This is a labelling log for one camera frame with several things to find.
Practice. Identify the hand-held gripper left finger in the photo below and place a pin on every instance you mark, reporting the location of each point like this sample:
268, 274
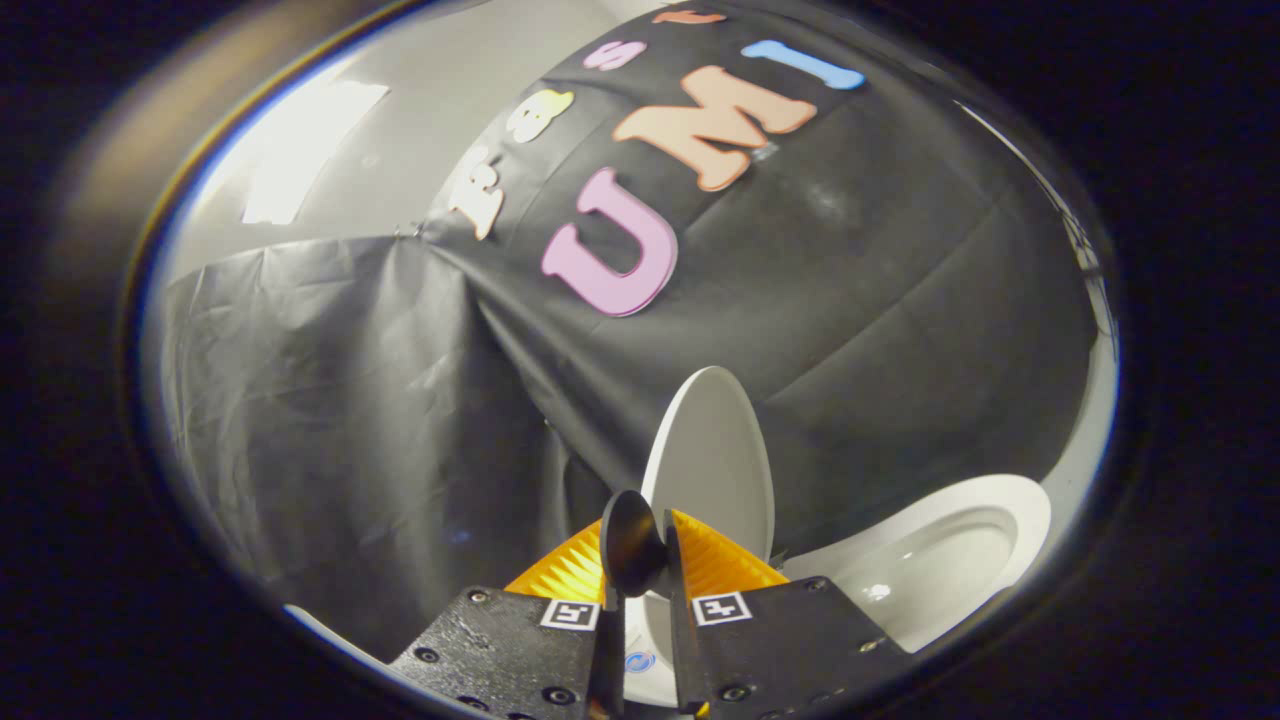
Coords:
612, 650

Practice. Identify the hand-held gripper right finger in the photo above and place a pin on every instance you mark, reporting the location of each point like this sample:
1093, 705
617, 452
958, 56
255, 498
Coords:
682, 650

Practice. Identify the white toilet lid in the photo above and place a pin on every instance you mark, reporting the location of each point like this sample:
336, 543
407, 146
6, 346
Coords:
710, 450

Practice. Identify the white ceramic toilet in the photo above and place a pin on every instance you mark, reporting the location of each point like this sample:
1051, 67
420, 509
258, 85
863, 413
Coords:
940, 560

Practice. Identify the black backdrop cloth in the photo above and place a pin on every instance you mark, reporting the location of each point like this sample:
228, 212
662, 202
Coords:
880, 300

